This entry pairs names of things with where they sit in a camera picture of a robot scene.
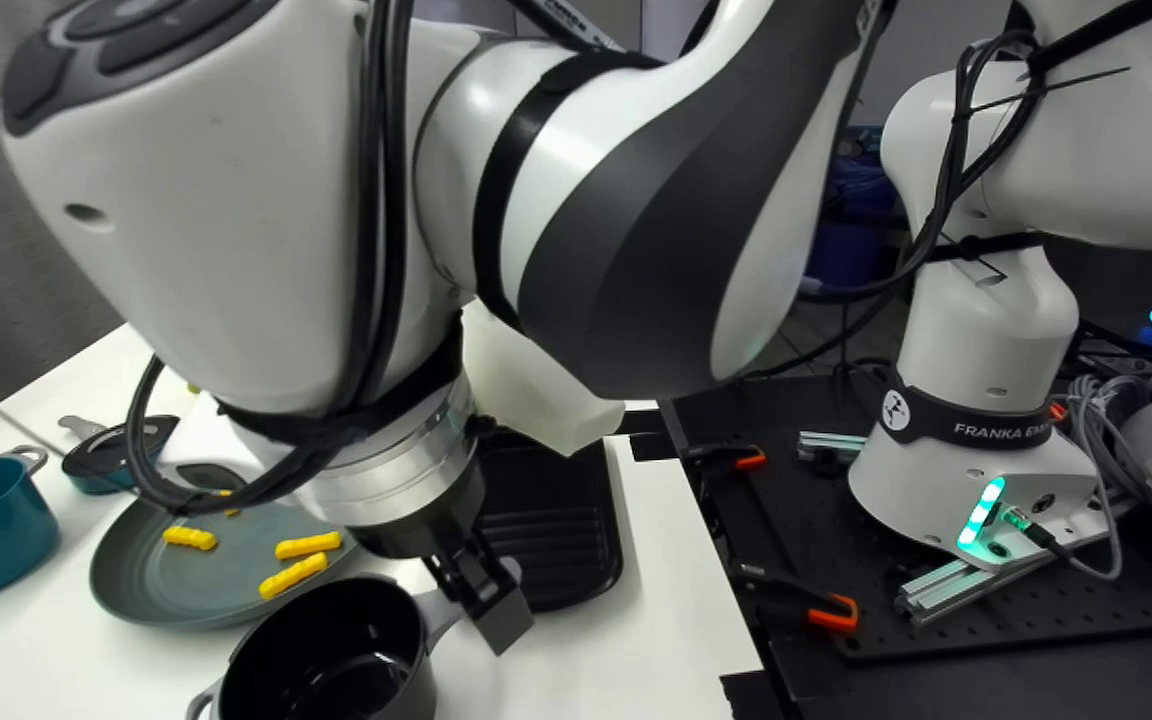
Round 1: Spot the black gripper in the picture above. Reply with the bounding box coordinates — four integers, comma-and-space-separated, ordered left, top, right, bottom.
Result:
347, 457, 540, 662

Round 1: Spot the black pot with gray handles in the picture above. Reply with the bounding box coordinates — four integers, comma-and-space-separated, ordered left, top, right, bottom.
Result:
184, 571, 468, 720

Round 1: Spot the gray plate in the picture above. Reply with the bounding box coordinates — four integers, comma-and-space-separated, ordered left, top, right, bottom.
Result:
84, 457, 372, 636

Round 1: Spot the black rectangular tray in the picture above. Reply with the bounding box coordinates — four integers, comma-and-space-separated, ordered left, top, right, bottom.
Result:
468, 433, 632, 615

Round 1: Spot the black perforated base board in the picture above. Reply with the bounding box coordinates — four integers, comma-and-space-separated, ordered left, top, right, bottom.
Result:
666, 374, 1152, 674

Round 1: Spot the small dark grey pan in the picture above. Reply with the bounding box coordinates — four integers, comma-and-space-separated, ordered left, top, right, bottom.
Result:
58, 413, 184, 502

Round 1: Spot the blue bin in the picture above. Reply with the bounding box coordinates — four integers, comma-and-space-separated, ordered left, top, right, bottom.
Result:
825, 123, 911, 296

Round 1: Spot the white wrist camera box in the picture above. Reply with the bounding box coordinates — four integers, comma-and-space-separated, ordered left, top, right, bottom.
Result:
457, 299, 635, 462

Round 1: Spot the black clamp with orange handle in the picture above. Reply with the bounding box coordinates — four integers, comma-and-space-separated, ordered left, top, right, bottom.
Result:
651, 396, 775, 502
731, 556, 863, 642

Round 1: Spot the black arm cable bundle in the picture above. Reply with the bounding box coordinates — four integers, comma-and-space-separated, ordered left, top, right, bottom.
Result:
119, 0, 473, 519

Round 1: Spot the silver aluminium rail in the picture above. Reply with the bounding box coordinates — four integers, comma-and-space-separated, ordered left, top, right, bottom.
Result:
891, 512, 1119, 632

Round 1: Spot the gray cable bundle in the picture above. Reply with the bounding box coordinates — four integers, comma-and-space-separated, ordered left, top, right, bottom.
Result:
1047, 368, 1152, 586

